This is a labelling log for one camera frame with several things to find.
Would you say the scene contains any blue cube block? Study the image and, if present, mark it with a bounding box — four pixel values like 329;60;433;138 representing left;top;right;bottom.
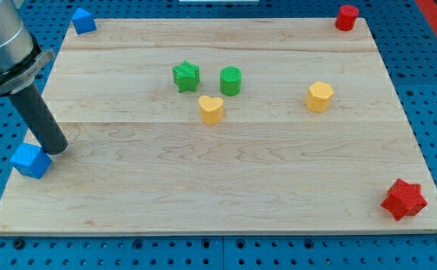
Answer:
10;142;52;179

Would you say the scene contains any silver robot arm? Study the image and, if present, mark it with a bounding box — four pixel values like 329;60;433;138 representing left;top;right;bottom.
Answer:
0;0;55;96

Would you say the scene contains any yellow heart block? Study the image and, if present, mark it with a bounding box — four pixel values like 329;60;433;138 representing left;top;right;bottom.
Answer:
199;95;224;125

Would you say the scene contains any green cylinder block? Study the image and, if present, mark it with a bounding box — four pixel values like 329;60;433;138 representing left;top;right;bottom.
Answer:
220;66;241;96

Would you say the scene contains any green star block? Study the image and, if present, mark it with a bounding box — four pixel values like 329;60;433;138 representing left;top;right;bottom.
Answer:
172;61;200;93

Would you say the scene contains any wooden board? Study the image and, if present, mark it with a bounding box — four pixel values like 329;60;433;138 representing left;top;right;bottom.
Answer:
0;18;437;237

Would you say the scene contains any yellow hexagon block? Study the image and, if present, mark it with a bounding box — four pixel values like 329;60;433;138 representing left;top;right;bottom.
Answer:
305;81;334;113

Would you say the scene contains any red cylinder block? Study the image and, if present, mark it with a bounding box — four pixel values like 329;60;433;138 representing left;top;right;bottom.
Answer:
335;4;359;32

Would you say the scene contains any blue triangular block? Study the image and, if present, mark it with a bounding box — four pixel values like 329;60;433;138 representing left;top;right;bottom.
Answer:
72;7;97;35

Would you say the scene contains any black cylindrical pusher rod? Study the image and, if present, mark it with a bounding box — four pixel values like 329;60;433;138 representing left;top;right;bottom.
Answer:
9;83;67;155

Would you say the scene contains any red star block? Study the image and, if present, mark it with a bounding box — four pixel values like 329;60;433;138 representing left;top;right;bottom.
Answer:
381;178;427;221

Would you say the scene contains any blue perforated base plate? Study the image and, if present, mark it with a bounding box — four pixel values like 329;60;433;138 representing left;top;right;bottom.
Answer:
0;0;437;269

